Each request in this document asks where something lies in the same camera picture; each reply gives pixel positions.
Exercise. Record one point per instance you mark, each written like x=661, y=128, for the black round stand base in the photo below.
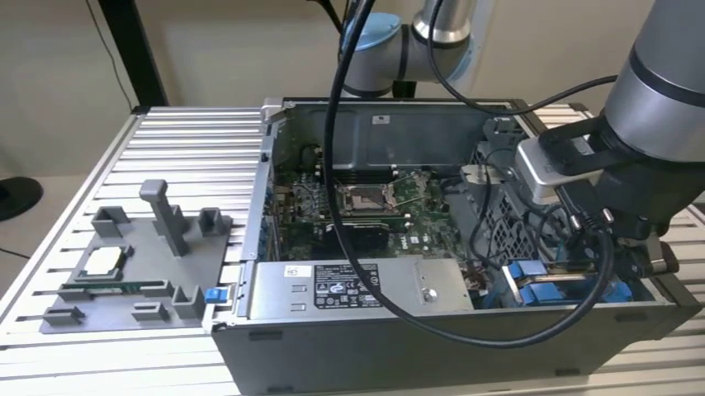
x=19, y=198

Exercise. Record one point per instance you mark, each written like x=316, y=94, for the green RAM stick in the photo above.
x=109, y=288

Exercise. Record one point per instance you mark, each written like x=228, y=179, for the silver power supply unit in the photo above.
x=440, y=284

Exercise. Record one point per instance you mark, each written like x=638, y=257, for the black graphics card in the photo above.
x=368, y=237

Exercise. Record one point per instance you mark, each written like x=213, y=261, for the grey parts rack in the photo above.
x=143, y=247

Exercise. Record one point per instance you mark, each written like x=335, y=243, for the blue case latch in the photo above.
x=215, y=295

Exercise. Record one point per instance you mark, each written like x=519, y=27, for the CPU socket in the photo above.
x=363, y=200

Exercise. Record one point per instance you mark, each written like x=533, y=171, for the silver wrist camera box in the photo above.
x=542, y=173

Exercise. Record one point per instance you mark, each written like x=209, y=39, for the grey open PC case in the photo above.
x=384, y=363

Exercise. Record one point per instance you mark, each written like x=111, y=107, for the black RAM slot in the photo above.
x=363, y=167
x=363, y=178
x=368, y=215
x=406, y=225

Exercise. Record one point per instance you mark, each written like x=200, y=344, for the black upright post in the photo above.
x=132, y=49

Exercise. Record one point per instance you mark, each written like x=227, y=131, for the green motherboard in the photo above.
x=428, y=231

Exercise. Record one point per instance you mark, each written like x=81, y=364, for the blue disk carrier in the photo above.
x=526, y=270
x=539, y=295

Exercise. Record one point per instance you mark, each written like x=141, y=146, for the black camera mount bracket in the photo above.
x=567, y=136

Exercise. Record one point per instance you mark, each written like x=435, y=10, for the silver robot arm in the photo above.
x=661, y=103

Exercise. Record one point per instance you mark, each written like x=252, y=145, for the silver CPU chip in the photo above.
x=104, y=260

